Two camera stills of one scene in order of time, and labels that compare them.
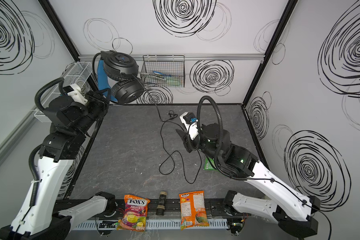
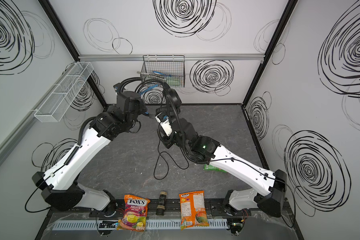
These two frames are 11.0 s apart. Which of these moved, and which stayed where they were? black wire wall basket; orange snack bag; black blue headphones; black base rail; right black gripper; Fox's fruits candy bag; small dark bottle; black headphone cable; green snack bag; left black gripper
Moved: right black gripper; left black gripper; black headphone cable; black blue headphones
Stayed: small dark bottle; black base rail; orange snack bag; Fox's fruits candy bag; black wire wall basket; green snack bag
